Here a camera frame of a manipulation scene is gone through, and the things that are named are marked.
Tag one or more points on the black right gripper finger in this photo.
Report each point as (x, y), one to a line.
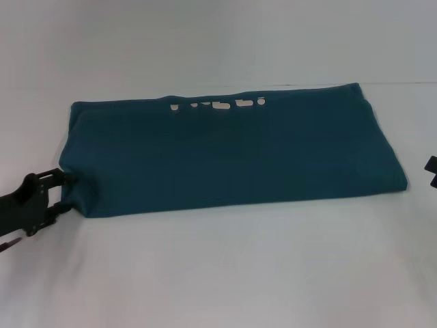
(434, 182)
(432, 164)

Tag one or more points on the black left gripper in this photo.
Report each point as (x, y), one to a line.
(24, 205)

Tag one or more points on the teal blue t-shirt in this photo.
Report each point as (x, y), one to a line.
(222, 150)

